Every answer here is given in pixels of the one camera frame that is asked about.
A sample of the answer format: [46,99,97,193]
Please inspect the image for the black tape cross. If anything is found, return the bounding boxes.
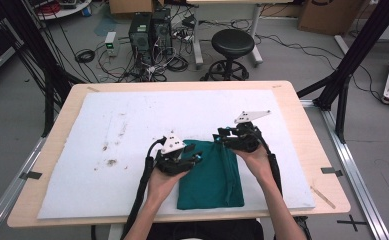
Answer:
[336,214,368,232]

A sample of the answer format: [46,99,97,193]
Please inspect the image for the hand-held gripper cable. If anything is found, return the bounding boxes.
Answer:
[252,127,314,240]
[120,135,168,240]

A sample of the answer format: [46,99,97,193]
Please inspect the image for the left hand-held gripper cable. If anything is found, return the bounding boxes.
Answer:
[120,135,168,240]

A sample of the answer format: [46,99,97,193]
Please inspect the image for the long black floor cable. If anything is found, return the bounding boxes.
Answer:
[257,32,385,103]

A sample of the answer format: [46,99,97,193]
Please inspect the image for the teal long-sleeved shirt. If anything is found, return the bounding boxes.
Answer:
[176,139,246,211]

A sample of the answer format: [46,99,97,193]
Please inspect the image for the right hand-held gripper cable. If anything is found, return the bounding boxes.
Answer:
[252,127,314,240]

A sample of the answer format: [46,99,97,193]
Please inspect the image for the aluminium rail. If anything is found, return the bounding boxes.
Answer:
[0,136,47,240]
[300,99,389,240]

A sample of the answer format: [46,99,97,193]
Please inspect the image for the coiled black cable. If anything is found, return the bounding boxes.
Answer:
[74,48,96,64]

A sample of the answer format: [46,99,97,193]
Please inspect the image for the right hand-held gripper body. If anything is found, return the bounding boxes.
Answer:
[223,109,272,154]

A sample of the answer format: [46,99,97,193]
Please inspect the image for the black computer tower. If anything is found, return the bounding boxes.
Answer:
[128,12,155,65]
[151,8,174,57]

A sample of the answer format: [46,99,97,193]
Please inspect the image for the white foam mat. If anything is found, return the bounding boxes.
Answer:
[36,89,316,220]

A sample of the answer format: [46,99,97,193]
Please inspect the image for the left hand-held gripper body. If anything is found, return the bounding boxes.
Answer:
[154,132,197,177]

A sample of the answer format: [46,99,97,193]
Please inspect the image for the tangle of floor cables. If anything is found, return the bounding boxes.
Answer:
[95,43,190,83]

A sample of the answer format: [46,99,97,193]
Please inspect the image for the black round stool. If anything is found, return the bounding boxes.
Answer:
[200,28,256,82]

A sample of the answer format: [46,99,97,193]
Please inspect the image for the round white table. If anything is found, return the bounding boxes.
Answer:
[31,0,93,21]

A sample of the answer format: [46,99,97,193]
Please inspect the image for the white desk with wooden top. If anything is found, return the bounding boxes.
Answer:
[185,0,297,67]

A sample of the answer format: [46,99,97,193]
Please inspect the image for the person's left hand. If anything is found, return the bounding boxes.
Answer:
[147,166,190,205]

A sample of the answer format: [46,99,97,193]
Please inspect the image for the white box with green light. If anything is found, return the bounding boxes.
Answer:
[104,31,118,57]

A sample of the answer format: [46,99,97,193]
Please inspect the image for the person's right hand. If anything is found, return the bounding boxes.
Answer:
[232,144,274,184]

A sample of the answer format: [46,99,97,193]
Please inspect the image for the black tape strip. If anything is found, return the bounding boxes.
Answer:
[320,166,344,177]
[18,170,43,181]

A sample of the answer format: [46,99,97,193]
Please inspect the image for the large cardboard box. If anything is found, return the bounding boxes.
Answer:
[296,0,365,36]

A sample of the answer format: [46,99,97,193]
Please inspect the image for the person's dark pants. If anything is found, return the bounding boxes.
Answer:
[146,219,265,240]

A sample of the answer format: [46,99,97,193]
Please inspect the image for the black metal frame stand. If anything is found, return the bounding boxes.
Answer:
[296,0,389,145]
[0,0,87,138]

